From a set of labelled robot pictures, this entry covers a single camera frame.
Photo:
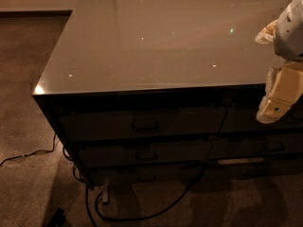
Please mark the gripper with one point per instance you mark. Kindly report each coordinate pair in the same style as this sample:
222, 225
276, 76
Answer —
290, 35

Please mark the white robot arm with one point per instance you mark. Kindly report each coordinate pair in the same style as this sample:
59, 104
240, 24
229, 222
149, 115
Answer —
286, 33

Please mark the grey cabinet with glossy top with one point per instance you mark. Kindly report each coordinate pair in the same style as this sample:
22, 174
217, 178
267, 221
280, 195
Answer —
143, 55

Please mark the black object on floor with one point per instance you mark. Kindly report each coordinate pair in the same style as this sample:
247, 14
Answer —
58, 219

